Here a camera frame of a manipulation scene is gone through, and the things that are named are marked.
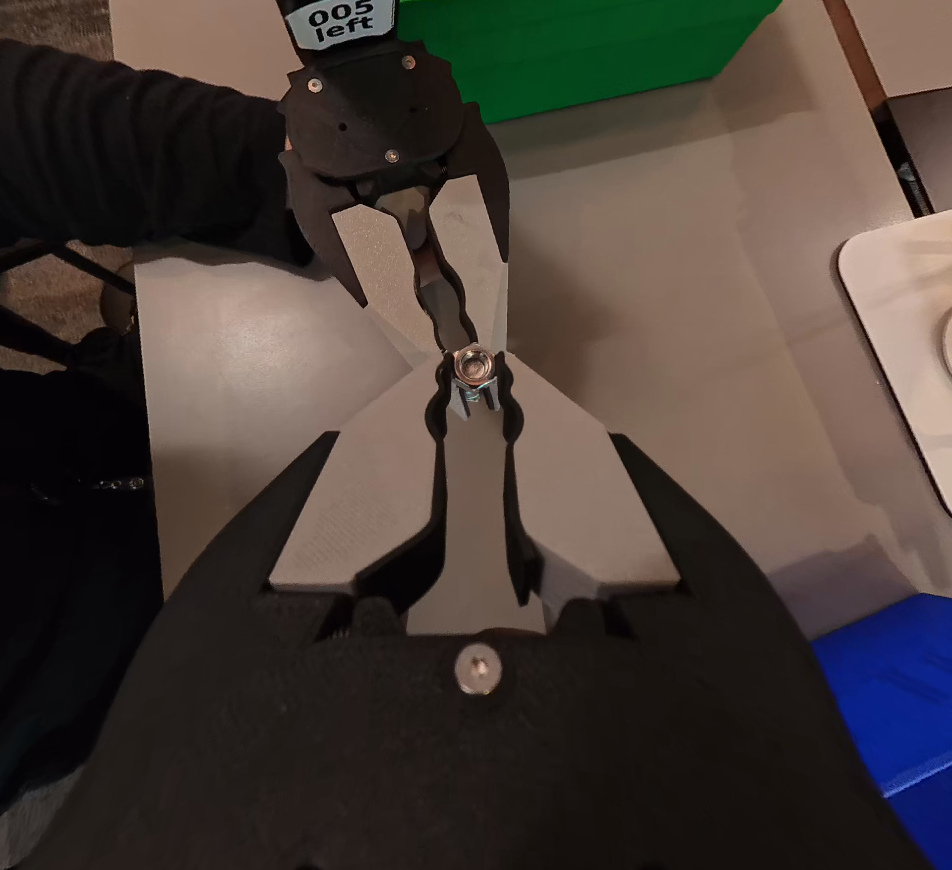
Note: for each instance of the person's black clothed body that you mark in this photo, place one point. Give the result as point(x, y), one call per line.
point(67, 550)

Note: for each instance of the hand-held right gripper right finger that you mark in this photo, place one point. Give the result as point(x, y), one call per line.
point(587, 505)

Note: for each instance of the blue plastic bin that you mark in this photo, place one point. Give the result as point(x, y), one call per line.
point(892, 691)

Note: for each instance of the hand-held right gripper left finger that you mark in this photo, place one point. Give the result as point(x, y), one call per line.
point(357, 505)

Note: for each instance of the white document stand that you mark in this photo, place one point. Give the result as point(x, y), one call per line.
point(900, 334)

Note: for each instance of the green plastic bin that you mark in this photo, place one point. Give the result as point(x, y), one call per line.
point(595, 29)

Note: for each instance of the steel bolt with nut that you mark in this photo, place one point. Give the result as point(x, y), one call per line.
point(457, 356)

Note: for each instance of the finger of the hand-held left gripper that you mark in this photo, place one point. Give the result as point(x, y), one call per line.
point(476, 245)
point(379, 260)

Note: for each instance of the black flat desk plate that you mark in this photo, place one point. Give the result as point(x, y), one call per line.
point(922, 141)

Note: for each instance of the person's left forearm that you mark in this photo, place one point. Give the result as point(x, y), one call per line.
point(134, 156)

